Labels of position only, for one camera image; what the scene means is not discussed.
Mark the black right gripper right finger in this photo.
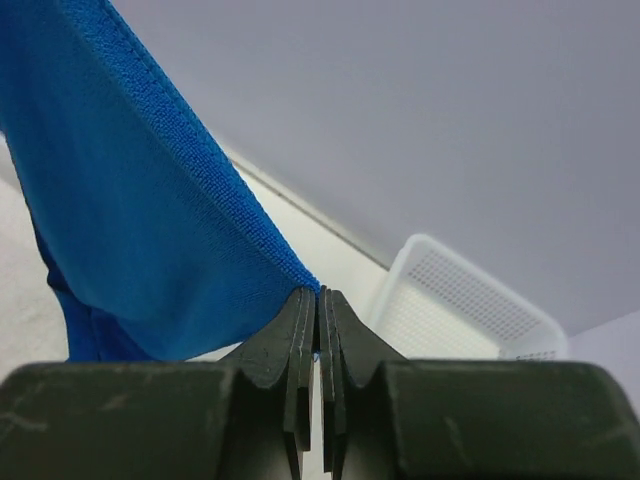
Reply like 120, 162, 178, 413
317, 286, 404, 479

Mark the white basket with towels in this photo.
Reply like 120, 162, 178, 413
369, 234, 569, 361

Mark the blue towels pile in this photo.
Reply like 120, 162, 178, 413
1, 1, 319, 362

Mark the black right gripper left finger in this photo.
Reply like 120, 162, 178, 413
219, 288, 316, 479

